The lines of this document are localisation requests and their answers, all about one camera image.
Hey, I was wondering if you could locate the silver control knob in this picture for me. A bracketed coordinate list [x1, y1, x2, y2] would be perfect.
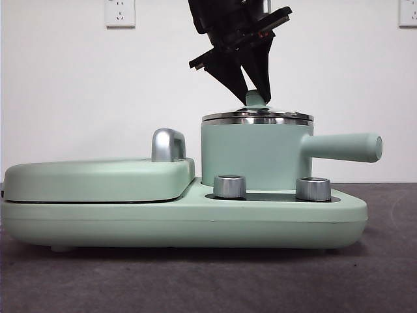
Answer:
[295, 177, 333, 201]
[213, 175, 248, 199]

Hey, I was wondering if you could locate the silver griddle cover handle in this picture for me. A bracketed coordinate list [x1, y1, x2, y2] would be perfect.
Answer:
[151, 128, 188, 163]

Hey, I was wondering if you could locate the white wall socket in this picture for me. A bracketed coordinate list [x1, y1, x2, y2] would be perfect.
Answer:
[399, 0, 417, 29]
[104, 0, 136, 29]

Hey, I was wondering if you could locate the green pot with side handle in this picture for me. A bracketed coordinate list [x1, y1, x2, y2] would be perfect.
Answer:
[199, 117, 384, 192]

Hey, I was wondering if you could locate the glass pot lid green knob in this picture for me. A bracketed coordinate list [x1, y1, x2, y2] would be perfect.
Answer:
[200, 89, 315, 127]

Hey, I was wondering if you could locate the green hinged griddle cover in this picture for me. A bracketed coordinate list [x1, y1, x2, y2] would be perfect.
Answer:
[4, 156, 198, 203]

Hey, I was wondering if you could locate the green breakfast machine base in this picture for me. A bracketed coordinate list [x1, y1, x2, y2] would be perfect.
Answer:
[0, 182, 369, 254]

